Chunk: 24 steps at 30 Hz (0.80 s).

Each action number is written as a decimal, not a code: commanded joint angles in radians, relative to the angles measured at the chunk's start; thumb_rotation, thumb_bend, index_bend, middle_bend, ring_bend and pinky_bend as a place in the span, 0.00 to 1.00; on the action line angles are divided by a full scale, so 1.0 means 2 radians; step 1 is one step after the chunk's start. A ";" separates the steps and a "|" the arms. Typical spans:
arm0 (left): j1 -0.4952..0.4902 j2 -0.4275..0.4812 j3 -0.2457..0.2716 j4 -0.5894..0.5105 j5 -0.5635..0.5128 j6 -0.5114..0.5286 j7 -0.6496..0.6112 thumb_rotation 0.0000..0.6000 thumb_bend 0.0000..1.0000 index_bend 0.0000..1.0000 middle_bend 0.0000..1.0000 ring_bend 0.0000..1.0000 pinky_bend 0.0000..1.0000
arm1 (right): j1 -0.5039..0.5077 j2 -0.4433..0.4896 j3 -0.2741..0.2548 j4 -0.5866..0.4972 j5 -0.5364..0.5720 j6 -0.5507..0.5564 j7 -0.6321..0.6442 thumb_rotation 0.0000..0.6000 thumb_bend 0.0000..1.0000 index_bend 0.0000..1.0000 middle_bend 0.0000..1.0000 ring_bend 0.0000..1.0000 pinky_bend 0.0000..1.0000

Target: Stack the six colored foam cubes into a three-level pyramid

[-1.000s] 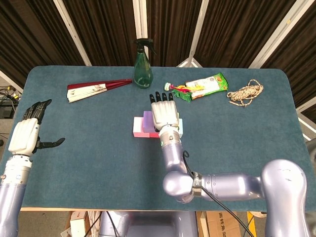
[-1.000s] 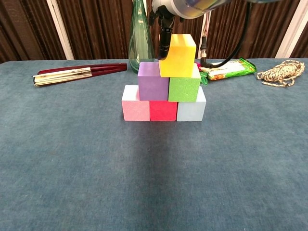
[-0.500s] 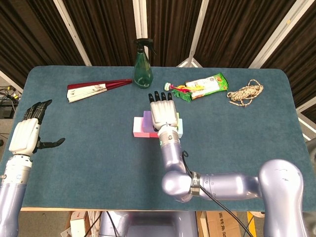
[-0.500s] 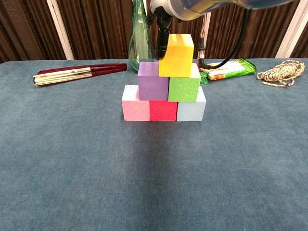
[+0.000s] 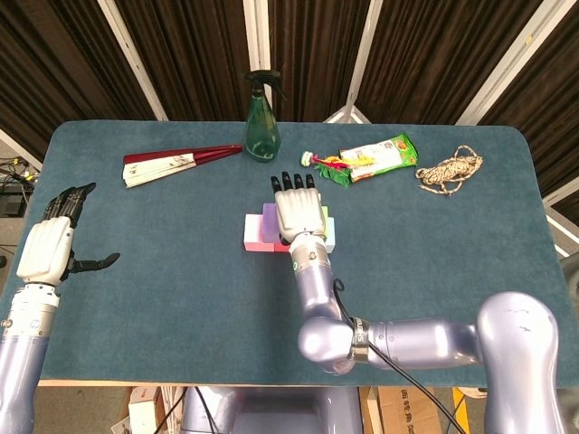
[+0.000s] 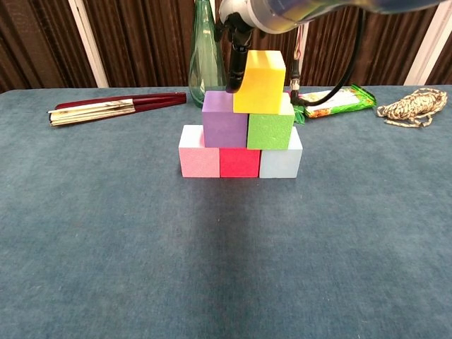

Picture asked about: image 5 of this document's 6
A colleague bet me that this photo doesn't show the green glass bottle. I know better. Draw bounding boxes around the green glass bottle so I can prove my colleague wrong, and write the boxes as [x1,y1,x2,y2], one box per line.
[243,71,287,164]

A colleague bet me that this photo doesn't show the white frame bar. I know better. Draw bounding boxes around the white frame bar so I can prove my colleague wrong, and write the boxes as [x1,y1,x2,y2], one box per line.
[242,0,273,121]
[323,0,385,124]
[455,0,560,127]
[97,0,169,122]

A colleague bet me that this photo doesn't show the brown pleated curtain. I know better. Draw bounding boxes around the brown pleated curtain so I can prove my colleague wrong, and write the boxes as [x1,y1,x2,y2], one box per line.
[0,0,579,218]

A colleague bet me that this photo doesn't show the green snack packet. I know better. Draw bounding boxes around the green snack packet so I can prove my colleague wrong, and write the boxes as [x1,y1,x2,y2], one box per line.
[337,132,421,184]

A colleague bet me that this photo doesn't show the blue felt table mat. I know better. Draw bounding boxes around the blue felt table mat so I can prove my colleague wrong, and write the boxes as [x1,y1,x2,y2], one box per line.
[0,119,567,390]

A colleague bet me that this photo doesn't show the folded red paper fan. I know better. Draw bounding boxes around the folded red paper fan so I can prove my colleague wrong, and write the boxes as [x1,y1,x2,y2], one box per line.
[122,144,244,190]

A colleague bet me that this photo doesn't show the light blue foam cube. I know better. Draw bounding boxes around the light blue foam cube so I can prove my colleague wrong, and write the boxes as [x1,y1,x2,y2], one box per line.
[323,216,337,254]

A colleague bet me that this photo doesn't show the white cardboard box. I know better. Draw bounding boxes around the white cardboard box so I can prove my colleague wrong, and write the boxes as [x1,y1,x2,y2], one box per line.
[128,386,165,434]

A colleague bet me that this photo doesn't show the beige braided rope bundle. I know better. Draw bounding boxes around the beige braided rope bundle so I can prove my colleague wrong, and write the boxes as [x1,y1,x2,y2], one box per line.
[414,145,484,197]

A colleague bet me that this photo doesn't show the brown cardboard box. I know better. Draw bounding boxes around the brown cardboard box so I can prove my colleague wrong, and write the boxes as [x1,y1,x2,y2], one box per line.
[377,386,442,434]

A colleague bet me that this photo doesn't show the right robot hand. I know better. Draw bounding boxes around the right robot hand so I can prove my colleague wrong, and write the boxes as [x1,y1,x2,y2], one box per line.
[270,171,329,248]

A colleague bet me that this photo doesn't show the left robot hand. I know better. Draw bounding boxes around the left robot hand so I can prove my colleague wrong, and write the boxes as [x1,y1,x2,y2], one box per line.
[16,182,121,287]

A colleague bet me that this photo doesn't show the pink foam cube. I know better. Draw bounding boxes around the pink foam cube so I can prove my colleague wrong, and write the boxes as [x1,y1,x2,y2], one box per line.
[243,213,277,252]

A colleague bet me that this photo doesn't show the grey robot torso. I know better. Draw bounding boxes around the grey robot torso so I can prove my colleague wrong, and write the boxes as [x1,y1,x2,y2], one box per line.
[180,386,363,434]

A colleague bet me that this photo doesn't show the purple foam cube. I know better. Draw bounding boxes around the purple foam cube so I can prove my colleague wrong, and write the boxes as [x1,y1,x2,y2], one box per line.
[260,203,282,244]

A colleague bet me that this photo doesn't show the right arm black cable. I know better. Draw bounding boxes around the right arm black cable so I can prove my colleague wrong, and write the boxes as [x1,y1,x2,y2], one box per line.
[332,278,467,434]

